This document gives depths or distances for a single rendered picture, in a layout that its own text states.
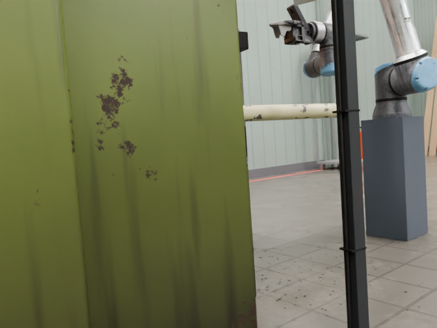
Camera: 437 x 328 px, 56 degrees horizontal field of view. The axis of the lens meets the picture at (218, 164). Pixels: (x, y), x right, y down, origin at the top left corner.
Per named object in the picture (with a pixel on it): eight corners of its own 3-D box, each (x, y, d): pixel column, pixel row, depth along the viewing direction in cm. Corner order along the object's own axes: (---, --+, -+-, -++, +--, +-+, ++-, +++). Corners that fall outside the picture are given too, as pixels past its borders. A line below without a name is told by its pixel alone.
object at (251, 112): (340, 118, 136) (339, 102, 136) (352, 117, 132) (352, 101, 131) (227, 123, 114) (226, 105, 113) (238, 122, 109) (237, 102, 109)
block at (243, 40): (236, 54, 111) (235, 37, 110) (248, 49, 105) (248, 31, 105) (226, 53, 109) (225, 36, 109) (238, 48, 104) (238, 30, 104)
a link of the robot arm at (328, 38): (347, 44, 179) (346, 21, 179) (326, 43, 173) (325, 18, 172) (331, 49, 187) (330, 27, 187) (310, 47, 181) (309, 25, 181)
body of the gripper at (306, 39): (294, 40, 165) (317, 41, 171) (293, 18, 165) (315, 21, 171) (282, 44, 172) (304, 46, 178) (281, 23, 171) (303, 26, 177)
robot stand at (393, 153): (387, 227, 230) (382, 119, 226) (428, 232, 213) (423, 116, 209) (366, 235, 216) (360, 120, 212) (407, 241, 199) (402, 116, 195)
